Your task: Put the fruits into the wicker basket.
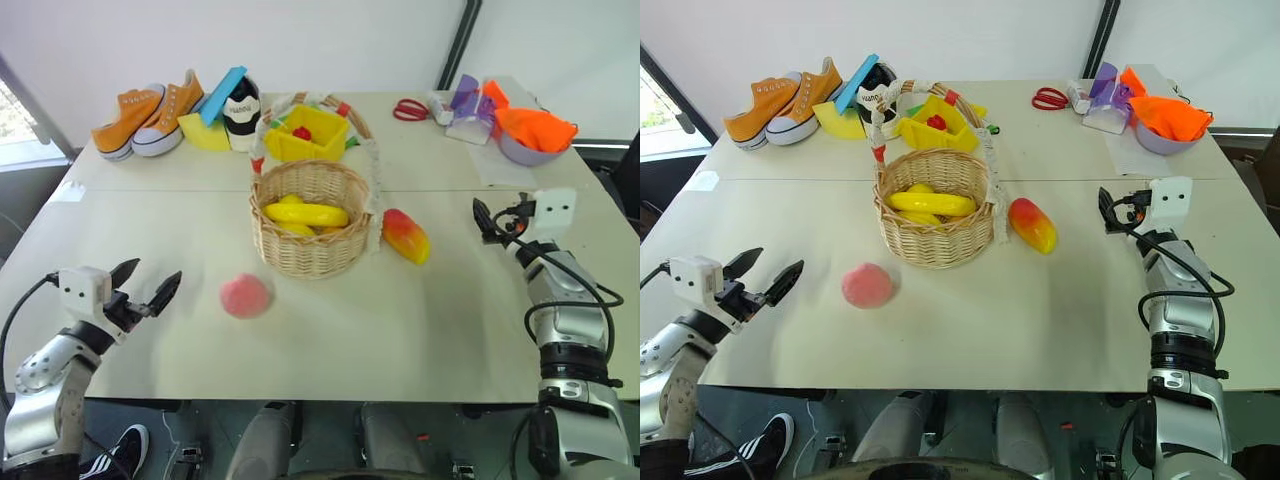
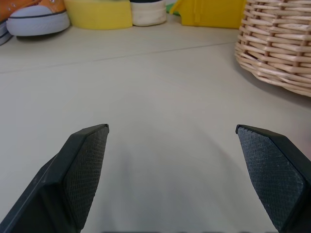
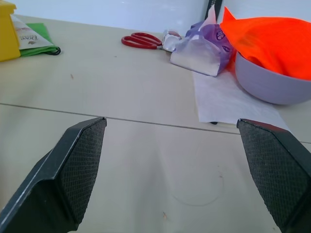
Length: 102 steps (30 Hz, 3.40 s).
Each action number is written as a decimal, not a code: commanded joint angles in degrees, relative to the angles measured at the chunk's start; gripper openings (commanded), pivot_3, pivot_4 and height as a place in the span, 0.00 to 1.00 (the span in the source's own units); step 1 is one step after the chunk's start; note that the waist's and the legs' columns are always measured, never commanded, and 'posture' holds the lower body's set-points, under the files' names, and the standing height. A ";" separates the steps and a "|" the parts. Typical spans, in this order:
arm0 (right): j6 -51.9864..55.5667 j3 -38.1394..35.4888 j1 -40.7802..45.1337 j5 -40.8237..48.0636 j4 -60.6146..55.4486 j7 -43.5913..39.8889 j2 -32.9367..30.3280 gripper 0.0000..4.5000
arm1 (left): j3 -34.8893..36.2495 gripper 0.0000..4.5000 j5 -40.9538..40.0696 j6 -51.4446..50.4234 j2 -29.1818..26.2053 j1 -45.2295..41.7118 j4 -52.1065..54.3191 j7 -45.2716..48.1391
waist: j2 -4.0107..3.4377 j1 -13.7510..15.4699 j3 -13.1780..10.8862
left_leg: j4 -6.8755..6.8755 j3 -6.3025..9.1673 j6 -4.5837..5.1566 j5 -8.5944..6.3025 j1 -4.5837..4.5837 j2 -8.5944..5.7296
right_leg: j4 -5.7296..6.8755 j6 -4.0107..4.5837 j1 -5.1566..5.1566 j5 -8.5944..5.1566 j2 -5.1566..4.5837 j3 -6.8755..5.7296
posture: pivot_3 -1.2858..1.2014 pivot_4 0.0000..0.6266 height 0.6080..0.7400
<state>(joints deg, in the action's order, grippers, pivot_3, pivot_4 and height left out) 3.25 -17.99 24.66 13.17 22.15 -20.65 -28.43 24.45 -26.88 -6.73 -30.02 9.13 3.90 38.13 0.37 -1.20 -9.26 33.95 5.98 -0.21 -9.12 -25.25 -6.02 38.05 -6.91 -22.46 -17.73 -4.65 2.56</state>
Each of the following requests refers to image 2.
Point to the orange canvas sneaker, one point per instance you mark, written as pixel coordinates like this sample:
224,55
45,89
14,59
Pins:
36,17

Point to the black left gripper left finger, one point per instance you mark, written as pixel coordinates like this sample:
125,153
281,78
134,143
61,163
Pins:
73,174

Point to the wicker basket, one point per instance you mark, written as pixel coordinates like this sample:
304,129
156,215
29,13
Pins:
277,41

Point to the white fabric shoe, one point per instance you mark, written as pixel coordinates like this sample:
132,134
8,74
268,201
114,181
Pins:
148,12

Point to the yellow plastic box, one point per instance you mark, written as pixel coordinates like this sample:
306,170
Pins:
211,12

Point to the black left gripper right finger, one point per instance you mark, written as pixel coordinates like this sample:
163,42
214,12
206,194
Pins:
272,174

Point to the green flat item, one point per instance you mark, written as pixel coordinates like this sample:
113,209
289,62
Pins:
170,7

